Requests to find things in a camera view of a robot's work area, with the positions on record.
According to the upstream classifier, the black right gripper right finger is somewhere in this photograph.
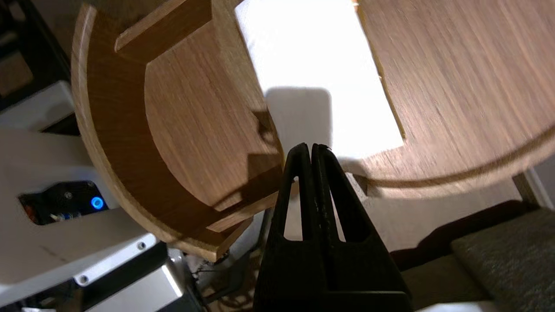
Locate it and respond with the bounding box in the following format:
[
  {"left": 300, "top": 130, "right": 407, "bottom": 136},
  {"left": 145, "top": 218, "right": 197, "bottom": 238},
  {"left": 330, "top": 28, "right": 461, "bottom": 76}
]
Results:
[{"left": 311, "top": 144, "right": 413, "bottom": 312}]

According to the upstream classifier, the white silver robot base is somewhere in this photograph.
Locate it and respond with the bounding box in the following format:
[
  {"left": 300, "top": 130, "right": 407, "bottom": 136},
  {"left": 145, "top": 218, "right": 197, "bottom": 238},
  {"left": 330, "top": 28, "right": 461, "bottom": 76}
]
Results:
[{"left": 0, "top": 80, "right": 198, "bottom": 312}]

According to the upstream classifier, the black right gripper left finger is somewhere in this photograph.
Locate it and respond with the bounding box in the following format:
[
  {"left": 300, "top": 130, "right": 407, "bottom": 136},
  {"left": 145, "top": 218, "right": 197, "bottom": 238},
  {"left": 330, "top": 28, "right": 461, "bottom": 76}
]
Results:
[{"left": 254, "top": 143, "right": 326, "bottom": 312}]

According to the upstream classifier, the gold tissue pack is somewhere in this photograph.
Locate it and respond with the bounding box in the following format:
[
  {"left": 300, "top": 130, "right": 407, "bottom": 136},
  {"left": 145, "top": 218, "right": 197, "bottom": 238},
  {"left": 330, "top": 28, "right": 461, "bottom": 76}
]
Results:
[{"left": 234, "top": 0, "right": 407, "bottom": 162}]

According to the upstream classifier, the grey fabric headboard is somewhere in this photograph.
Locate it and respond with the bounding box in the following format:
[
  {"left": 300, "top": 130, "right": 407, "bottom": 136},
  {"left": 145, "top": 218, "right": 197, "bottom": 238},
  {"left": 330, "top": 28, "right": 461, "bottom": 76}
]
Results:
[{"left": 390, "top": 199, "right": 555, "bottom": 312}]

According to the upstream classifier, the round wooden side table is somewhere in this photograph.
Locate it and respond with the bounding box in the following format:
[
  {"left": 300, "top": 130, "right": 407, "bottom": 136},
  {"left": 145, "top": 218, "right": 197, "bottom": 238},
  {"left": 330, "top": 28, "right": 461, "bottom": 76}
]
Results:
[{"left": 212, "top": 0, "right": 555, "bottom": 201}]

